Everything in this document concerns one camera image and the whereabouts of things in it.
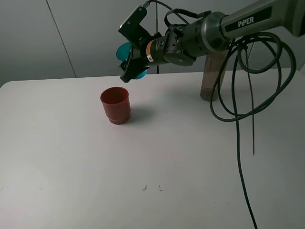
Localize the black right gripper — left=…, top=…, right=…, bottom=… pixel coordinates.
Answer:
left=119, top=33, right=183, bottom=73

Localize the teal translucent plastic cup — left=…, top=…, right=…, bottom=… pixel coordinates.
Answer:
left=116, top=42, right=147, bottom=83

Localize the smoky translucent water bottle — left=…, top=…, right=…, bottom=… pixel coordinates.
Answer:
left=200, top=51, right=227, bottom=101

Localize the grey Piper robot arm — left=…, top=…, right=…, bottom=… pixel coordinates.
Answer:
left=119, top=0, right=305, bottom=83

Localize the red plastic cup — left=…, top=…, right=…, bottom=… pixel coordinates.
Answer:
left=100, top=87, right=131, bottom=125

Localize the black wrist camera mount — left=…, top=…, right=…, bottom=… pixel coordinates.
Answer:
left=118, top=6, right=152, bottom=49

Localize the black camera cable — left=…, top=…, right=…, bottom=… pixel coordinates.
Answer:
left=142, top=0, right=191, bottom=27

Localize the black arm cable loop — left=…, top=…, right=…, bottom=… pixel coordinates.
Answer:
left=164, top=8, right=297, bottom=229

